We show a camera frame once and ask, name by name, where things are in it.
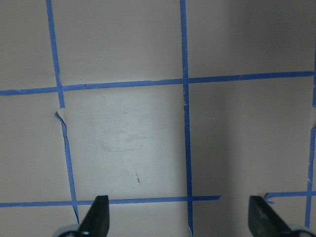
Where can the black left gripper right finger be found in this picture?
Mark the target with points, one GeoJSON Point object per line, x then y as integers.
{"type": "Point", "coordinates": [263, 221]}

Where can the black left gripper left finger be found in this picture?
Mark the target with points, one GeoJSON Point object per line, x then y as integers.
{"type": "Point", "coordinates": [96, 221]}

